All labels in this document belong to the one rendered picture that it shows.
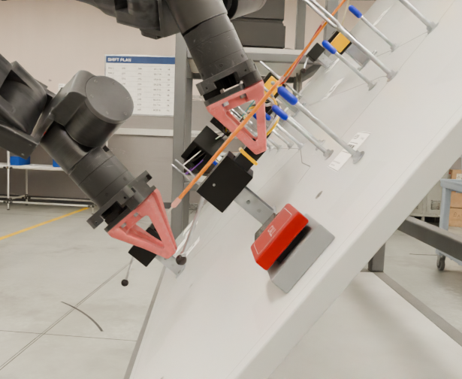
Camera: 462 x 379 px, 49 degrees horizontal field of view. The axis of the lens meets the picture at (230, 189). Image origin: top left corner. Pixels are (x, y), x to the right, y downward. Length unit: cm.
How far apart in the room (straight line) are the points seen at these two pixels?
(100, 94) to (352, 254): 33
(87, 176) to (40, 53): 845
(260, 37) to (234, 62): 111
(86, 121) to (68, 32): 835
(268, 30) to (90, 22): 722
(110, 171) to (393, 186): 35
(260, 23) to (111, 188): 117
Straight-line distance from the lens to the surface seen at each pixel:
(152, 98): 831
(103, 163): 61
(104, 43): 866
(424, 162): 36
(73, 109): 57
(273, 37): 168
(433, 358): 104
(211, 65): 57
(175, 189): 157
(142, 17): 64
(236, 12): 62
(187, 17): 58
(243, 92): 56
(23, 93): 61
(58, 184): 887
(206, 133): 134
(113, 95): 57
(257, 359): 37
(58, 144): 61
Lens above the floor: 118
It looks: 6 degrees down
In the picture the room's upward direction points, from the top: 2 degrees clockwise
